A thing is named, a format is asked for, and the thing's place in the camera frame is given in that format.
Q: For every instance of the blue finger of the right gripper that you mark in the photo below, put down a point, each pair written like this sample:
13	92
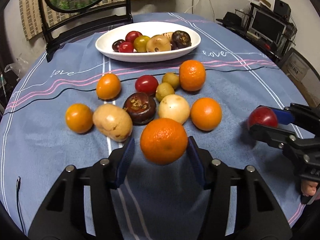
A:
272	136
284	117

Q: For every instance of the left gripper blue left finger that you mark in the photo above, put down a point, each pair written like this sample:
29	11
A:
123	160

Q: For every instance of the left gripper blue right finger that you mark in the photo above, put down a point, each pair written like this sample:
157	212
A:
195	160

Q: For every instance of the large orange mandarin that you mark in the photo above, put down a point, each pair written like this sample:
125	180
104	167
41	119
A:
163	141

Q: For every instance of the beige potato shaped fruit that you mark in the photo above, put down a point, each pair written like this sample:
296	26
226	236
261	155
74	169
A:
113	122

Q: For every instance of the small orange tangerine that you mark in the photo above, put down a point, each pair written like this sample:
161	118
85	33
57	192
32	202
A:
206	114

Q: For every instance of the pale cream round fruit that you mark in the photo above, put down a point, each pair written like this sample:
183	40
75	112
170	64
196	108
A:
174	107

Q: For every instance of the orange kumquat back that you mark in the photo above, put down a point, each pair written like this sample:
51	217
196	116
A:
79	118

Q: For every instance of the dark red cherry fruit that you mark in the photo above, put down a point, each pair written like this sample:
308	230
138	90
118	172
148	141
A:
173	45

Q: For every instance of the small red cherry tomato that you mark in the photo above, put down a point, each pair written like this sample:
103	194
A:
126	47

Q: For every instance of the dark brown mangosteen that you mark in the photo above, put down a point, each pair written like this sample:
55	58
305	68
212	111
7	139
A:
181	39

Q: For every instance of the small dark red plum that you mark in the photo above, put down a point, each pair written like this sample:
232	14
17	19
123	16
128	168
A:
116	45

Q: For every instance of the beige round fruit with hole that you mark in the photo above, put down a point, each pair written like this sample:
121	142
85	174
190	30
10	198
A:
158	43

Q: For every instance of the yellow green tomato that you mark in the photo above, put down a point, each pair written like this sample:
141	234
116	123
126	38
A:
140	44

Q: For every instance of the striped beige melon fruit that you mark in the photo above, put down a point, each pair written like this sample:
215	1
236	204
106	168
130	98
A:
168	35

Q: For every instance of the large red plum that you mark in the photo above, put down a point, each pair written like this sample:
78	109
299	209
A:
132	35

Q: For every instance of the operator right hand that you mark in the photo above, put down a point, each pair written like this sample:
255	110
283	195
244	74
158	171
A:
308	188

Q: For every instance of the longan fruit front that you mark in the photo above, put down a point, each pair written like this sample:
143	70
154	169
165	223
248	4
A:
163	90

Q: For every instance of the longan fruit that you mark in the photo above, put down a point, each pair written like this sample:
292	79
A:
163	90
172	79

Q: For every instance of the orange persimmon fruit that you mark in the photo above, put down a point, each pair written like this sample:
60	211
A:
108	87

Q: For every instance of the longan fruit back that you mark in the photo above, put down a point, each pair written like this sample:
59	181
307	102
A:
172	79

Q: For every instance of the red tomato on table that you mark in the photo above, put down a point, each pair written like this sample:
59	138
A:
146	84

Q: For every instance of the blue striped tablecloth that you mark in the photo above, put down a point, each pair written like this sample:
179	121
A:
58	184

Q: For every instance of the computer monitor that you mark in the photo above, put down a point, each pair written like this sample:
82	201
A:
267	26

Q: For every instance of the black speaker box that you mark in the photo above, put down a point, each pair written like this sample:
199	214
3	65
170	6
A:
282	9

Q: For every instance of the black hat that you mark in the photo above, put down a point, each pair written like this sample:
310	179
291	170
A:
231	20

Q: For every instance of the white oval plate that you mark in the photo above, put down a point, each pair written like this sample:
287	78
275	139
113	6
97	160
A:
150	29

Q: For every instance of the clear plastic bag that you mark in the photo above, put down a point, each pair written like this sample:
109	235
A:
20	67

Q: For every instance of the goldfish round screen ornament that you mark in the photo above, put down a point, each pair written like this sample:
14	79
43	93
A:
55	43

